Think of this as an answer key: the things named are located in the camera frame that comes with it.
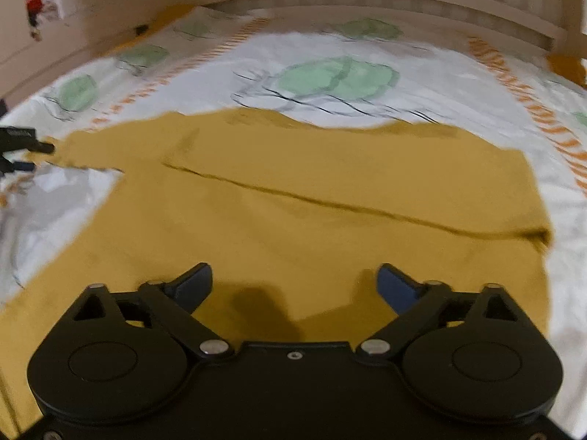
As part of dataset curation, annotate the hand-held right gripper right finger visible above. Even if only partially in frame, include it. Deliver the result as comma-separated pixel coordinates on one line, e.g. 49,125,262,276
355,263,519,359

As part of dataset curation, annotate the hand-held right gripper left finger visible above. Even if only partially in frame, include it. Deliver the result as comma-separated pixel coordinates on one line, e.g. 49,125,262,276
69,263,234,359

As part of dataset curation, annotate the yellow knitted sweater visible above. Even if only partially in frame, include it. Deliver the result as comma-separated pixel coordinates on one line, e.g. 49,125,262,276
0,109,553,436

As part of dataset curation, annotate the red and white clutter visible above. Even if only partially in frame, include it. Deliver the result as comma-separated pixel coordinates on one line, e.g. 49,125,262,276
25,0,63,41

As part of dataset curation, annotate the white leaf printed bed sheet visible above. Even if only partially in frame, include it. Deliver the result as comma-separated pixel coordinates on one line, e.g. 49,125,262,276
0,7,587,422

